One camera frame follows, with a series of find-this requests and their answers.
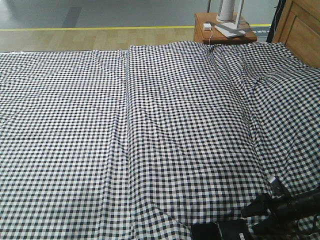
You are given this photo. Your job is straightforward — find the white power adapter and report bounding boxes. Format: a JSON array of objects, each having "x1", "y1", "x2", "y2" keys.
[{"x1": 203, "y1": 22, "x2": 212, "y2": 31}]

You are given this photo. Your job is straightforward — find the wooden headboard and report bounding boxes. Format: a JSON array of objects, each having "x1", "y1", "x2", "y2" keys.
[{"x1": 272, "y1": 0, "x2": 320, "y2": 68}]

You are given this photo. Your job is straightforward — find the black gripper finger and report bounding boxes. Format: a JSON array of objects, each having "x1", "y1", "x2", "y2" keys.
[
  {"x1": 252, "y1": 213, "x2": 280, "y2": 234},
  {"x1": 240, "y1": 193, "x2": 272, "y2": 218}
]

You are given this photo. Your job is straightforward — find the black smartphone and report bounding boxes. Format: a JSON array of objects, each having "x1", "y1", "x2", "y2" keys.
[{"x1": 191, "y1": 219, "x2": 253, "y2": 240}]

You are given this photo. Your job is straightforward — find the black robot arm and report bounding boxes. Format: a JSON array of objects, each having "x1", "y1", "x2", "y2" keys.
[{"x1": 241, "y1": 188, "x2": 320, "y2": 235}]

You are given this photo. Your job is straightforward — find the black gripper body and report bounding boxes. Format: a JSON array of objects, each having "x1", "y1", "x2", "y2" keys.
[{"x1": 267, "y1": 193, "x2": 310, "y2": 225}]

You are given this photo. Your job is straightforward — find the white cylindrical speaker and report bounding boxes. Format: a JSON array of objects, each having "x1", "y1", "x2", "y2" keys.
[{"x1": 216, "y1": 0, "x2": 236, "y2": 23}]

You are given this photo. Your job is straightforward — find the wooden nightstand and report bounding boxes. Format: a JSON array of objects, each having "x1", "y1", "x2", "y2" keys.
[{"x1": 193, "y1": 12, "x2": 257, "y2": 45}]

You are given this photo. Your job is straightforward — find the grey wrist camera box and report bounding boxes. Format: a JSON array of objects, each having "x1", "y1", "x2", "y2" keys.
[{"x1": 267, "y1": 176, "x2": 288, "y2": 196}]

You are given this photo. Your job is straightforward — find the black white checkered bedsheet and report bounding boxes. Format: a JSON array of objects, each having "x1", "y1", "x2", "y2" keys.
[{"x1": 0, "y1": 41, "x2": 320, "y2": 240}]

